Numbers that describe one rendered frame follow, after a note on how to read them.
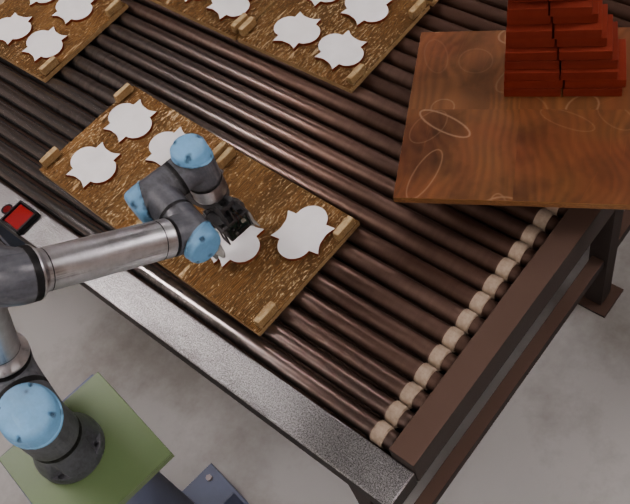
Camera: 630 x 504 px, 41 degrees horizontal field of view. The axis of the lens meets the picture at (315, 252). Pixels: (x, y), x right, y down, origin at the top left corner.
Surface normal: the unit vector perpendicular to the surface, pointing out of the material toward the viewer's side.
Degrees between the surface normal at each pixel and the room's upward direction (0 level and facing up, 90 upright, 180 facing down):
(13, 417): 11
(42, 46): 0
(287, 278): 0
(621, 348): 0
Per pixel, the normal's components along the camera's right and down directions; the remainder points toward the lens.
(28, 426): -0.07, -0.44
